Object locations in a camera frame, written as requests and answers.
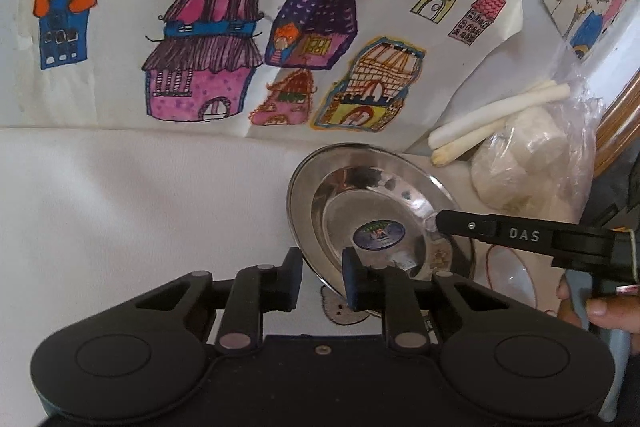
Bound white stick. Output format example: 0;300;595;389
431;117;511;168
428;79;572;148

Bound plastic bag of white lumps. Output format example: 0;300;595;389
469;67;602;229

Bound colourful house drawing sheet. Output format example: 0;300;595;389
0;0;524;144

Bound stainless steel plate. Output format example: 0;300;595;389
286;143;477;314

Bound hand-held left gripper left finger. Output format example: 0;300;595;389
132;247;304;354

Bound white printed table sheet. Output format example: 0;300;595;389
0;126;566;358

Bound person's right hand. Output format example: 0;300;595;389
556;276;640;334

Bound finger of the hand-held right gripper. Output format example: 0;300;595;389
434;209;557;259

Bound white bowl with red rim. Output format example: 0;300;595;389
472;244;542;309

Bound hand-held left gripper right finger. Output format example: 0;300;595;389
342;247;509;353

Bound wooden frame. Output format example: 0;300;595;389
594;71;640;174

